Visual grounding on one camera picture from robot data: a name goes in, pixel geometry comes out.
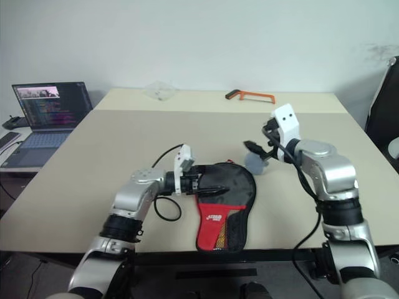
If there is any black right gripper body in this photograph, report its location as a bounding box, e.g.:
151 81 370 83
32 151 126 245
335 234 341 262
262 117 283 161

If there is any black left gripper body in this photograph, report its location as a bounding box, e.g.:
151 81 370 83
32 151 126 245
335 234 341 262
180 165 204 196

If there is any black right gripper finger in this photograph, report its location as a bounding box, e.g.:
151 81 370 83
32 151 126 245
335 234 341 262
243 140 270 156

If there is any grey-blue round sponge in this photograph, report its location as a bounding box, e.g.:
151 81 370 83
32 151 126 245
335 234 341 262
244 151 270 176

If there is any black and red paddle case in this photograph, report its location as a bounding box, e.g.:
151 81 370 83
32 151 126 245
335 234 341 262
194 159 257 253

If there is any orange hacksaw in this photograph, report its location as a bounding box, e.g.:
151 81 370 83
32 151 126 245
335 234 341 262
224 88 277 105

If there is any black floor strip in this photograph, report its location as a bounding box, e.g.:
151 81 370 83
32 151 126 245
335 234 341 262
175 267 259 280

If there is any clear plastic bag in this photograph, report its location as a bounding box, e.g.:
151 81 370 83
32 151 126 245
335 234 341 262
143 80 179 102

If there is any dark rounded shape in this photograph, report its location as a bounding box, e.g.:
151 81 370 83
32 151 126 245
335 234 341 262
241 281 272 299

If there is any open laptop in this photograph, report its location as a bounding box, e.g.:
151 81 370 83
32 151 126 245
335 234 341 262
0 82 95 169

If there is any black remote controller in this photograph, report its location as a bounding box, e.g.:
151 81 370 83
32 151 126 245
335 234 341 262
2 115 29 130

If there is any black flat device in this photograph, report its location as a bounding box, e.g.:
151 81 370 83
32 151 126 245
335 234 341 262
0 131 21 150

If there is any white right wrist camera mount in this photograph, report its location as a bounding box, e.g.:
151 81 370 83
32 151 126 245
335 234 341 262
269 104 302 163

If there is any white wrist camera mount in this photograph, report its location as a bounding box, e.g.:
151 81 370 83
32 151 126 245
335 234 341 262
269 104 302 163
173 144 196 196

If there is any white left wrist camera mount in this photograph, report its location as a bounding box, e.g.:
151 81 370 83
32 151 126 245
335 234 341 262
173 144 196 196

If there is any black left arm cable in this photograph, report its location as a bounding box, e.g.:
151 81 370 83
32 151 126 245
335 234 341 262
151 143 185 222

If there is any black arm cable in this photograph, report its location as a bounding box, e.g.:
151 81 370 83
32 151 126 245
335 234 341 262
151 143 185 222
261 126 329 299

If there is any black table frame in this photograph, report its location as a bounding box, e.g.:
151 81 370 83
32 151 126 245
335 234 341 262
0 244 399 280

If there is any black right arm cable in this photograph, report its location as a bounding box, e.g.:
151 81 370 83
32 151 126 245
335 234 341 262
261 126 329 299

